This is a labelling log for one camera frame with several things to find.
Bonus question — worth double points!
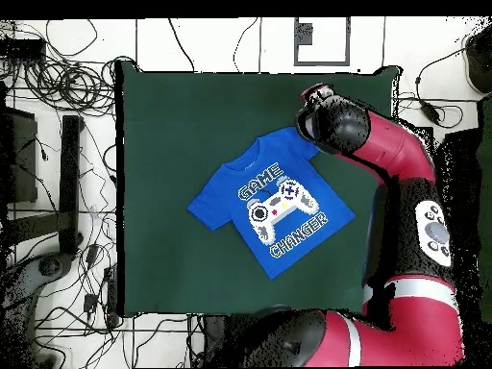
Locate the blue printed shirt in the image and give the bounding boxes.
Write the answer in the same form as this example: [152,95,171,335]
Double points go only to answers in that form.
[186,126,356,281]

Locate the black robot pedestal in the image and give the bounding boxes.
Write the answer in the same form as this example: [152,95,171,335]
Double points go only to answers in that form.
[187,313,251,368]

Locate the grey square floor frame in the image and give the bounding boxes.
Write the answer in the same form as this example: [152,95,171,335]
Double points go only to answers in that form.
[293,16,352,67]

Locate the dark round object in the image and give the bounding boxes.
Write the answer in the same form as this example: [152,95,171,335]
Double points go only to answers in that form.
[462,25,492,95]

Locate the dark box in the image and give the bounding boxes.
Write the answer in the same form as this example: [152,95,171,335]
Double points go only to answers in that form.
[0,106,38,205]
[436,128,481,232]

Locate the black flat box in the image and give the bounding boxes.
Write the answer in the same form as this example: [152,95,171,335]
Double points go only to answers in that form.
[0,37,47,61]

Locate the black power adapter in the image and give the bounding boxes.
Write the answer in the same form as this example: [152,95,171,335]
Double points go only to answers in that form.
[419,100,442,125]

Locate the dark green table cloth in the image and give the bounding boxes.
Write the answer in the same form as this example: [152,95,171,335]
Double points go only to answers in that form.
[114,61,403,319]

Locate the grey chair base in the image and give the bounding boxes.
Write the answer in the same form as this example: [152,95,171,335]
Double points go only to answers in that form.
[0,251,74,308]

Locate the coiled black cables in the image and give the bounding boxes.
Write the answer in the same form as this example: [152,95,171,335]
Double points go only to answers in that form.
[22,57,116,116]

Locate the black frame leg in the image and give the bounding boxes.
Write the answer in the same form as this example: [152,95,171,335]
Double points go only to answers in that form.
[58,114,85,257]

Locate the black power strip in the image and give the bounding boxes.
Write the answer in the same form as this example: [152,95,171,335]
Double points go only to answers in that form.
[103,264,120,328]

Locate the dark grey square tag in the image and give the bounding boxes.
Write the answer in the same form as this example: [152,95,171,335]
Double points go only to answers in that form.
[297,22,314,46]

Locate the green hanging cloth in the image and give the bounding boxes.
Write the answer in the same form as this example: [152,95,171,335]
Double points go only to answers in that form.
[476,90,492,325]

